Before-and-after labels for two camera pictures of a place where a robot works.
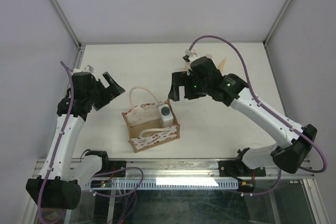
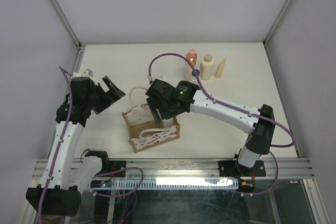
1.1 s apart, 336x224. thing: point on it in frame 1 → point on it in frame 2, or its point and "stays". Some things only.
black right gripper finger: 178,78 → 154,110
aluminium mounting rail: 199,171 stays
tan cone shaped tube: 221,63 stays
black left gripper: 115,90 stays
